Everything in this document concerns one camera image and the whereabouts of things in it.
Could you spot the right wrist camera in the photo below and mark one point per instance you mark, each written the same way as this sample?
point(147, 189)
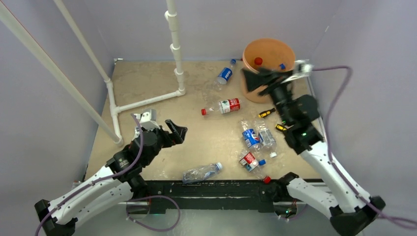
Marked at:
point(301, 69)

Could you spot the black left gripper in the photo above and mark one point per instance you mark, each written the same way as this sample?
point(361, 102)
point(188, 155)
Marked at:
point(179, 131)

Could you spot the white PVC pipe frame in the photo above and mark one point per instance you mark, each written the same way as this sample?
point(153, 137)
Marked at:
point(24, 36)

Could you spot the clear white cap bottle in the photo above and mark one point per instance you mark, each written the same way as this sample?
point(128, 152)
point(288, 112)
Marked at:
point(201, 173)

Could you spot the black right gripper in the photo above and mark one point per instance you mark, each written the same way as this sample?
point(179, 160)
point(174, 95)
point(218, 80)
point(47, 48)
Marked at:
point(253, 79)

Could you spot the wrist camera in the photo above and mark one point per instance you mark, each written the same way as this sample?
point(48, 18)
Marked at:
point(147, 119)
point(301, 69)

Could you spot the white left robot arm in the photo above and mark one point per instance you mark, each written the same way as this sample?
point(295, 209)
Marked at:
point(119, 180)

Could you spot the small blue Pepsi bottle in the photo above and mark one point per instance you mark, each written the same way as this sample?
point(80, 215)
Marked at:
point(249, 135)

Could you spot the red cap clear bottle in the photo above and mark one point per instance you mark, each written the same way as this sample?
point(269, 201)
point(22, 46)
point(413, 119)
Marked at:
point(258, 61)

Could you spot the red blue label bottle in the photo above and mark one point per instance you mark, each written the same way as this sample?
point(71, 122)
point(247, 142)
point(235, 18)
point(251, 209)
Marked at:
point(248, 160)

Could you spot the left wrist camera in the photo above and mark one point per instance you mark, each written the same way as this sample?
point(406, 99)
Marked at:
point(147, 119)

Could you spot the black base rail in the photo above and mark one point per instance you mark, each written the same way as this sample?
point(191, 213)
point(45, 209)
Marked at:
point(216, 195)

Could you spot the crushed white cap bottle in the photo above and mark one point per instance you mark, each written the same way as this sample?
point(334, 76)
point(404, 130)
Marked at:
point(267, 140)

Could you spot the orange plastic bin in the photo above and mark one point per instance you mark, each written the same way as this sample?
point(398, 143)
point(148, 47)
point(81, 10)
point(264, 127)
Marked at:
point(273, 52)

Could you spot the red label water bottle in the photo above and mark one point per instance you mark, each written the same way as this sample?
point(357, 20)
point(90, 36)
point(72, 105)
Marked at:
point(222, 107)

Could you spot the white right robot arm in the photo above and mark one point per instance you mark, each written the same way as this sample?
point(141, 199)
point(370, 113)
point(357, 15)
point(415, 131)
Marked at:
point(347, 205)

